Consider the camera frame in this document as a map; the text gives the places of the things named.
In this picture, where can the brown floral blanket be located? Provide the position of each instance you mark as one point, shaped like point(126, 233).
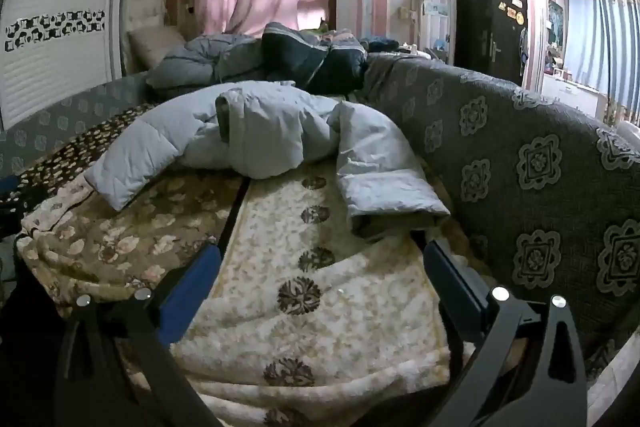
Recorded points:
point(125, 227)

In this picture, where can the light blue down jacket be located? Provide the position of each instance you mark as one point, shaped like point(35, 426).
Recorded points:
point(270, 127)

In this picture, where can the white cabinet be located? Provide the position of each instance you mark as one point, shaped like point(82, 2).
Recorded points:
point(575, 94)

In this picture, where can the blue striped curtain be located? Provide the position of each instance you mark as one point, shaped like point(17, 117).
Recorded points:
point(600, 37)

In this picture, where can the cream floral blanket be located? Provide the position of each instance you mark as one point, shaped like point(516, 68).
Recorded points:
point(310, 307)

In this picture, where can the grey-blue quilt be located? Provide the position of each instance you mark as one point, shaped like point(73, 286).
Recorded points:
point(200, 62)

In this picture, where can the pile of dark jackets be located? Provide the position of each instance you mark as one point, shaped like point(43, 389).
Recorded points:
point(300, 57)

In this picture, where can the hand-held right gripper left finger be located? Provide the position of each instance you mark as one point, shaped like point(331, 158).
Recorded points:
point(195, 287)

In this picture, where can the white framed mirror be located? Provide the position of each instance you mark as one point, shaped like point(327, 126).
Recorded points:
point(436, 17)

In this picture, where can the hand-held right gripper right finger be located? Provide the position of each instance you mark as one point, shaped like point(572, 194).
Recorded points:
point(450, 277)

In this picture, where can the beige pillow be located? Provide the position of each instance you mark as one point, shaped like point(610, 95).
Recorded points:
point(155, 42)

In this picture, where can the blue-grey patterned sofa cover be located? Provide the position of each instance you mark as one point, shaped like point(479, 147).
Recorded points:
point(65, 117)

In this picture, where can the small wall poster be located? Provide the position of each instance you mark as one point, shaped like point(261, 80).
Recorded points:
point(555, 22)

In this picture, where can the brown spotted blanket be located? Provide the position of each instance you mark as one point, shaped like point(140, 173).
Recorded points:
point(75, 152)

